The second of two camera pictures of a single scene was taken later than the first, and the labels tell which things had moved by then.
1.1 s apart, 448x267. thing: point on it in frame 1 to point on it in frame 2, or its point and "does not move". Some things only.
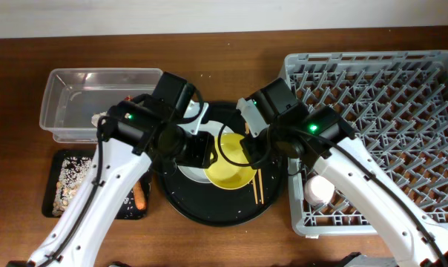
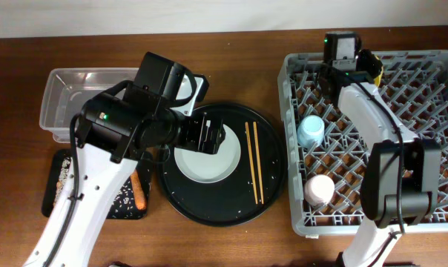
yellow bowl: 226,175 to 377,79
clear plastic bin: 70,97 does not move
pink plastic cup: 318,189 does not move
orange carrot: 139,197 does not move
